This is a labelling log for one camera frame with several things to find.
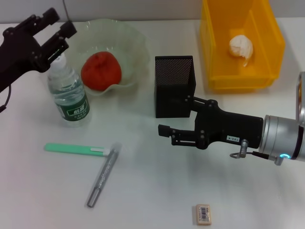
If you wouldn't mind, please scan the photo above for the orange fruit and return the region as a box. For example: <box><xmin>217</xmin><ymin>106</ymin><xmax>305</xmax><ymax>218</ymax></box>
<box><xmin>80</xmin><ymin>52</ymin><xmax>122</xmax><ymax>91</ymax></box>

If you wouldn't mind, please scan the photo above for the black mesh pen holder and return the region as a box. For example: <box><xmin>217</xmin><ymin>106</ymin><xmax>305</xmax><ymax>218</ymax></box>
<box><xmin>154</xmin><ymin>55</ymin><xmax>196</xmax><ymax>119</ymax></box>

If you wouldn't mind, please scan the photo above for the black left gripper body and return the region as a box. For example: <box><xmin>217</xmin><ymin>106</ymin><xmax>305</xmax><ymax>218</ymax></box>
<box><xmin>0</xmin><ymin>27</ymin><xmax>52</xmax><ymax>93</ymax></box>

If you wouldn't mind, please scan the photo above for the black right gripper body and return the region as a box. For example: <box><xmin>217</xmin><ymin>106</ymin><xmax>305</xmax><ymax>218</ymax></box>
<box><xmin>194</xmin><ymin>100</ymin><xmax>264</xmax><ymax>150</ymax></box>

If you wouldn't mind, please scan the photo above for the mint green pen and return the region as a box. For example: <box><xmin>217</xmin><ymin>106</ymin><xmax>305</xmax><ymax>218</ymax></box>
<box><xmin>44</xmin><ymin>142</ymin><xmax>111</xmax><ymax>156</ymax></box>

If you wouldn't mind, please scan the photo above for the dark right arm cable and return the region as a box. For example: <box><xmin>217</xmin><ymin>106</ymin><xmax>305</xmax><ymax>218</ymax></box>
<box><xmin>230</xmin><ymin>139</ymin><xmax>277</xmax><ymax>160</ymax></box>

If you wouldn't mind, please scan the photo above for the yellow plastic bin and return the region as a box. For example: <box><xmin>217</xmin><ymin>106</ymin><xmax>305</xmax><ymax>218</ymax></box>
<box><xmin>199</xmin><ymin>0</ymin><xmax>286</xmax><ymax>94</ymax></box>

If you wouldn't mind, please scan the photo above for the silver grey pen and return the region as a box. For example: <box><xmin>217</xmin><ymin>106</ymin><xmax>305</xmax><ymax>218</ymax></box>
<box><xmin>86</xmin><ymin>142</ymin><xmax>122</xmax><ymax>208</ymax></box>

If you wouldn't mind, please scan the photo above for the white paper ball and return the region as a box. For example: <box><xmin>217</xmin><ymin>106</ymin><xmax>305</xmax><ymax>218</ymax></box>
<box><xmin>228</xmin><ymin>34</ymin><xmax>254</xmax><ymax>67</ymax></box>

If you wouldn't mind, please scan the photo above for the clear green-label water bottle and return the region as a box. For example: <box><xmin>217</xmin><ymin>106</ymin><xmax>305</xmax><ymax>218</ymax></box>
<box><xmin>47</xmin><ymin>52</ymin><xmax>91</xmax><ymax>128</ymax></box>

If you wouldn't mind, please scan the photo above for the beige eraser with barcode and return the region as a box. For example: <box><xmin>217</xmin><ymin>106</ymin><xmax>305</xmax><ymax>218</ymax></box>
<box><xmin>192</xmin><ymin>204</ymin><xmax>213</xmax><ymax>225</ymax></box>

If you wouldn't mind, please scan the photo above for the pale green glass fruit plate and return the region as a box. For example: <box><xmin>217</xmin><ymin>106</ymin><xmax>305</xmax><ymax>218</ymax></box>
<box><xmin>64</xmin><ymin>19</ymin><xmax>150</xmax><ymax>97</ymax></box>

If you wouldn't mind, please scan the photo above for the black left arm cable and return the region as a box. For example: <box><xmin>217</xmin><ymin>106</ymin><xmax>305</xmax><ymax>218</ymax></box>
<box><xmin>0</xmin><ymin>83</ymin><xmax>12</xmax><ymax>114</ymax></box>

